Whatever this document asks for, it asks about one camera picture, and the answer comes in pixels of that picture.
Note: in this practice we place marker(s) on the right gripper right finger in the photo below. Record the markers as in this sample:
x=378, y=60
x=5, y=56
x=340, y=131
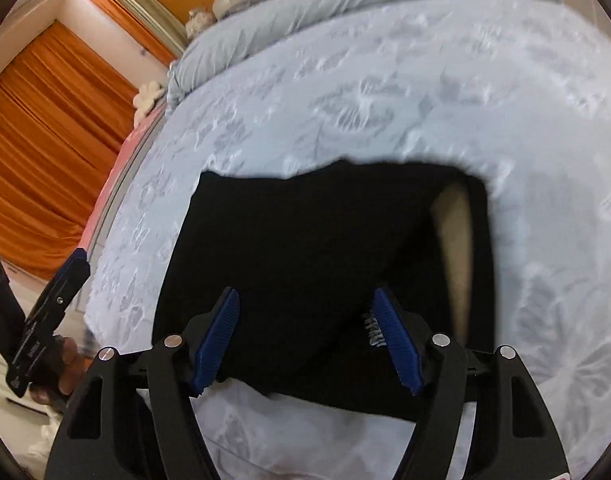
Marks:
x=514, y=436

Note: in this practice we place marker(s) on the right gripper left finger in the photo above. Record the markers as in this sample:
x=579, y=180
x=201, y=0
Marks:
x=131, y=416

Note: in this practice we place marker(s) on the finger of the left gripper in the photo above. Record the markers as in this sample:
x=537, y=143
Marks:
x=70, y=279

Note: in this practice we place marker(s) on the black pants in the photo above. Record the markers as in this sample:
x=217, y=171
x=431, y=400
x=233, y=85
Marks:
x=325, y=284

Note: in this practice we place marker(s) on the left hand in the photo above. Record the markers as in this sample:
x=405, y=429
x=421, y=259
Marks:
x=71, y=369

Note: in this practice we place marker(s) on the orange curtain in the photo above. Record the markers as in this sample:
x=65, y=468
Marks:
x=64, y=115

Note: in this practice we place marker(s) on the white flower cushion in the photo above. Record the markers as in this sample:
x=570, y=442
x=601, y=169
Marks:
x=145, y=100

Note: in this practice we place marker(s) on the white bedside ornament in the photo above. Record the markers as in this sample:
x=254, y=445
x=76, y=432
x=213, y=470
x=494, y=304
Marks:
x=199, y=20

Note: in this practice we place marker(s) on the butterfly print bed sheet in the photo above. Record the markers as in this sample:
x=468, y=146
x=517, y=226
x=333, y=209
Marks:
x=458, y=149

